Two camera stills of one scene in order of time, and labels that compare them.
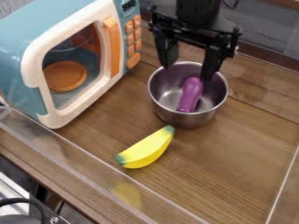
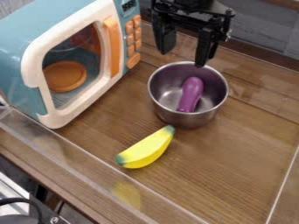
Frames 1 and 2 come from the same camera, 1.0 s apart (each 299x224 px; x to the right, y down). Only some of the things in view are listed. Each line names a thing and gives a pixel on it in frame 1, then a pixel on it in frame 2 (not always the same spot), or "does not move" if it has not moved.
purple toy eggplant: x=192 y=95 does not move
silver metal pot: x=165 y=86 does not move
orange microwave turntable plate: x=65 y=76 does not move
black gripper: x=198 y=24 → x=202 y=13
